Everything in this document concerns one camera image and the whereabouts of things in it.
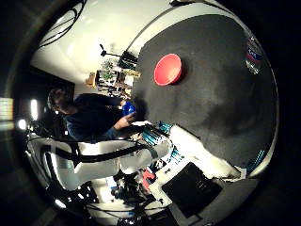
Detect clear plastic bottle blue label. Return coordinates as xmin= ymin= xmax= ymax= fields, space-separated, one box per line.
xmin=244 ymin=31 xmax=265 ymax=75

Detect blue cup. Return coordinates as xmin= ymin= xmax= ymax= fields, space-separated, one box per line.
xmin=121 ymin=101 xmax=137 ymax=117

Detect black table mat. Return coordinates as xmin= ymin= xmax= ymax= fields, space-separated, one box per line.
xmin=131 ymin=13 xmax=278 ymax=169

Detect red plastic bowl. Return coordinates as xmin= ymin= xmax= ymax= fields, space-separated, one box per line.
xmin=152 ymin=53 xmax=183 ymax=87

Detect person in dark shirt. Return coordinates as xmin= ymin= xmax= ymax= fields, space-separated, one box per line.
xmin=46 ymin=88 xmax=137 ymax=142

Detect cluttered shelf with plants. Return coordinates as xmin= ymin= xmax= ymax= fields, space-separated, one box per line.
xmin=85 ymin=58 xmax=141 ymax=95

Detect black hanging cables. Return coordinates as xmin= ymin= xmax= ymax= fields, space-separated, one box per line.
xmin=39 ymin=0 xmax=88 ymax=49

